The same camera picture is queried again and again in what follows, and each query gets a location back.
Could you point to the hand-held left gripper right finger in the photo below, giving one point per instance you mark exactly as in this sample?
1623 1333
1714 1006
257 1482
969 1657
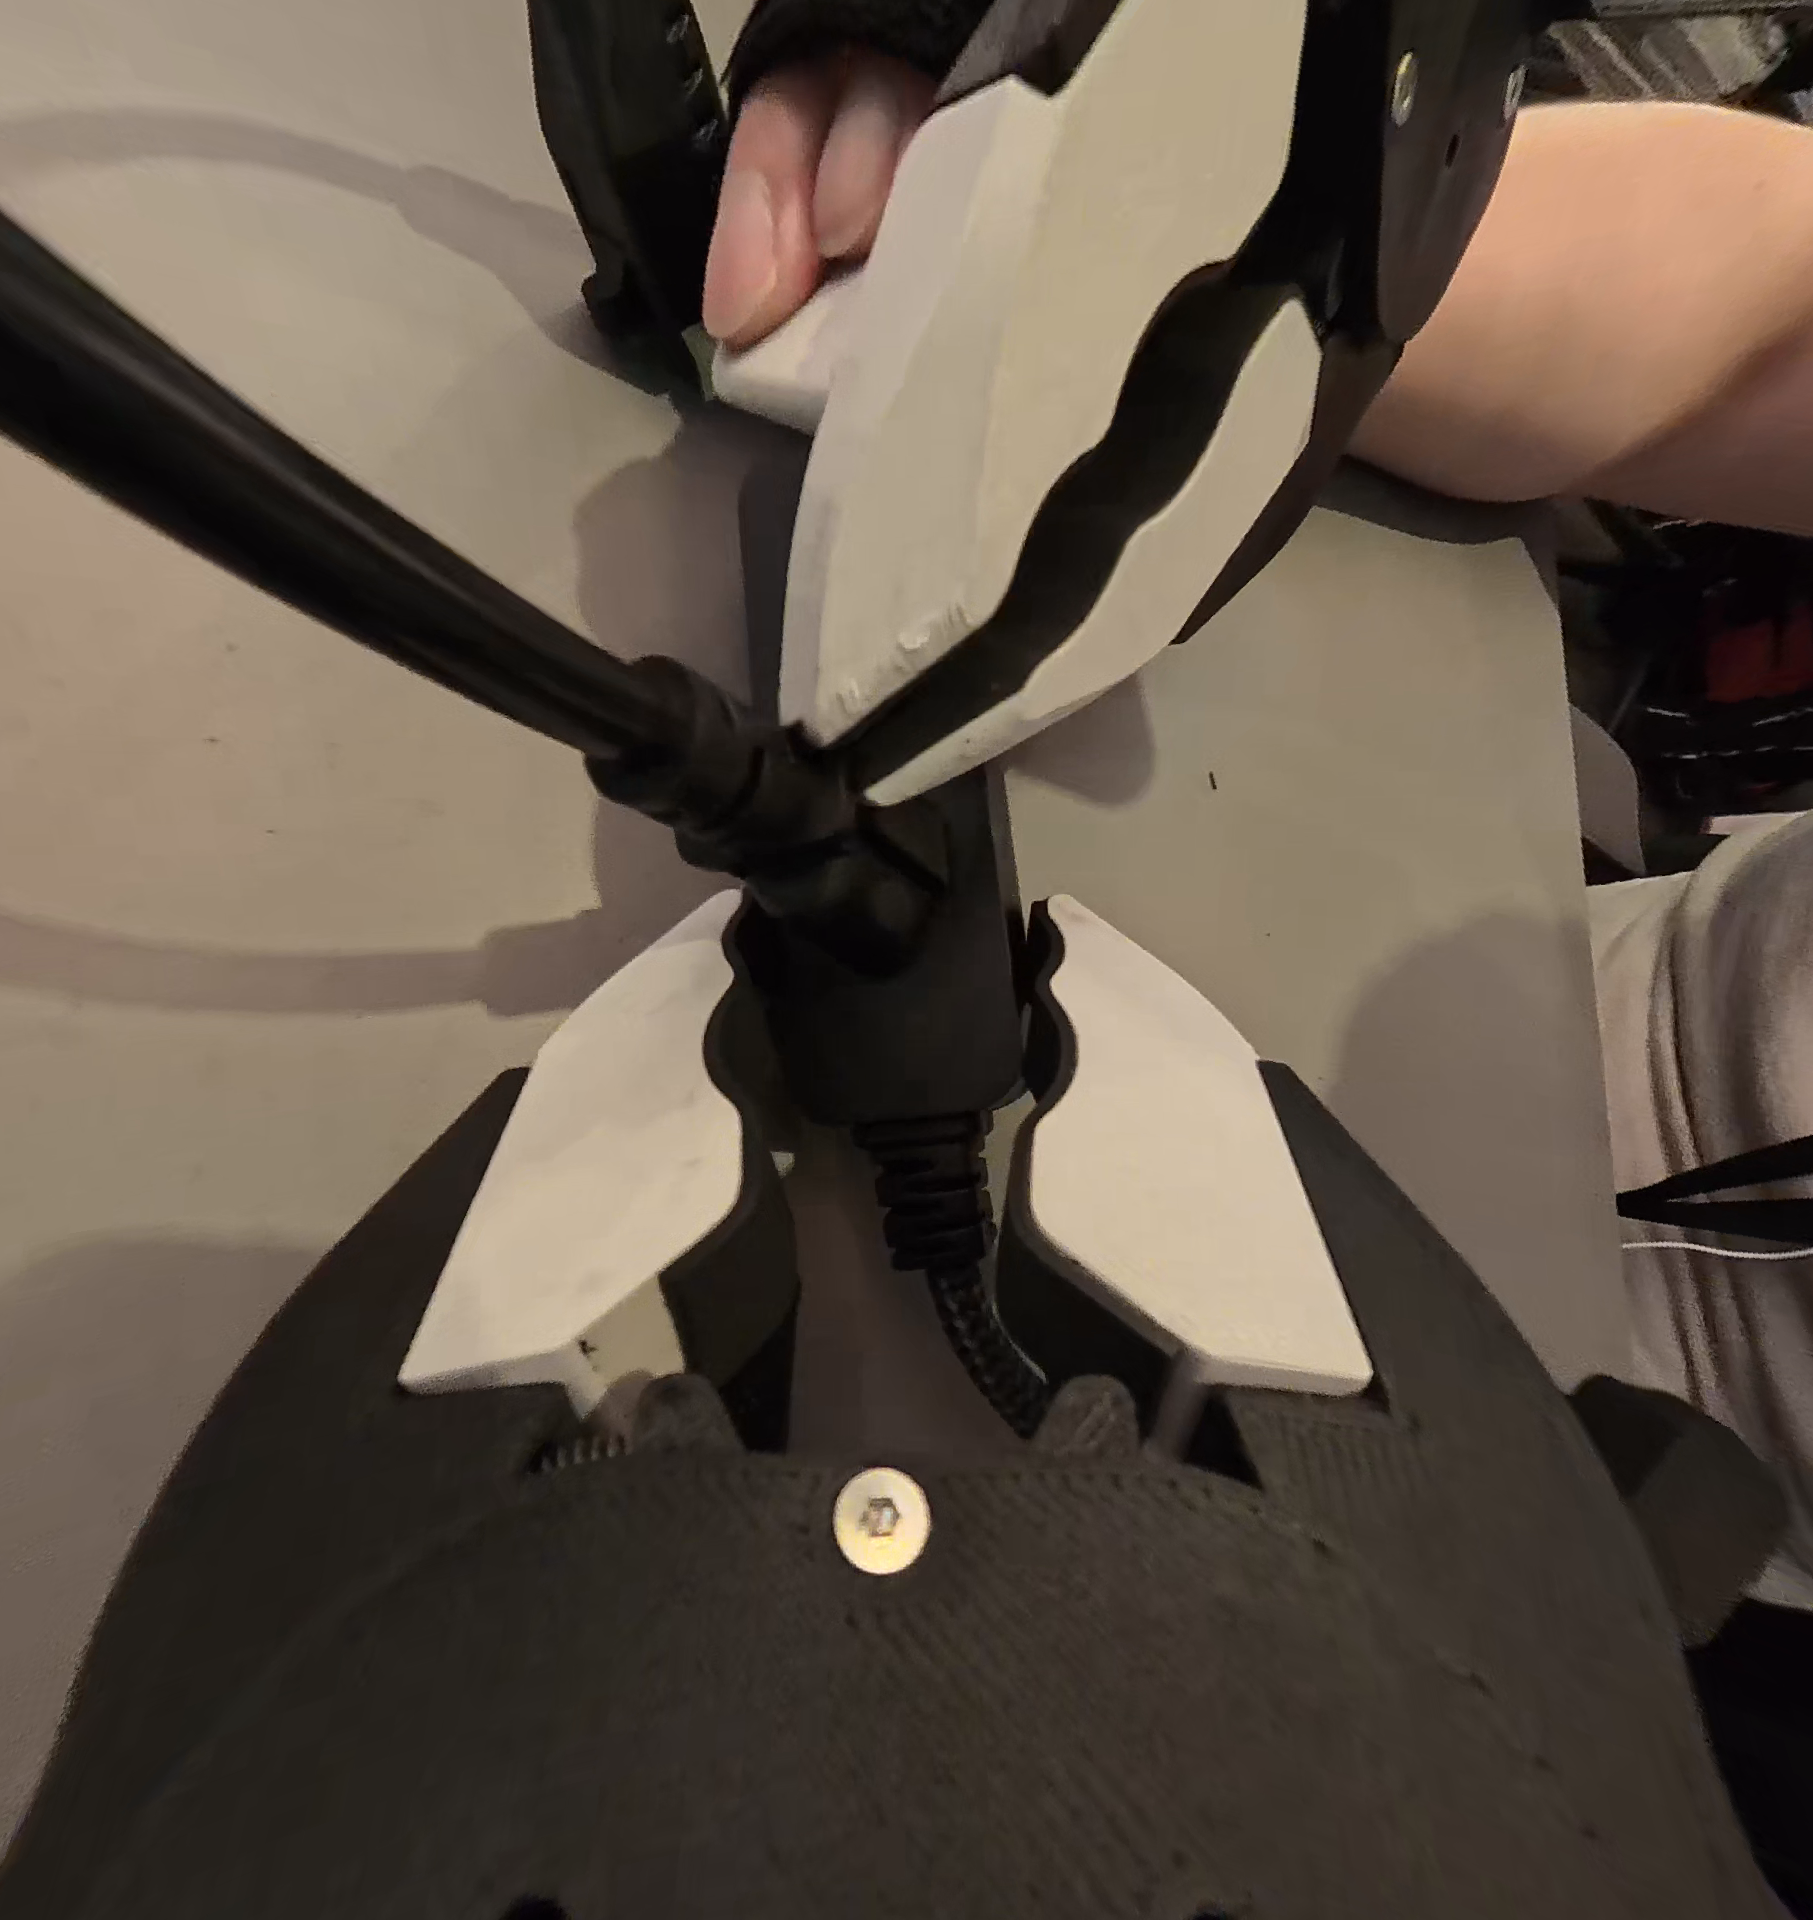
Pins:
1192 1201

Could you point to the person's right hand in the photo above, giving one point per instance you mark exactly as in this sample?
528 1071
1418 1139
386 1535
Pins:
771 210

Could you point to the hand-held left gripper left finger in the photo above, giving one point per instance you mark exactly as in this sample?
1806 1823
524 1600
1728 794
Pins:
606 1186

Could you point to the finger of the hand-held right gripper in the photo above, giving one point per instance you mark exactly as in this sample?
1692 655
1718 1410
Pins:
1221 497
997 375

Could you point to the black power strip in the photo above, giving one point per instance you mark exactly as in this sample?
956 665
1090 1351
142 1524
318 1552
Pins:
876 1036

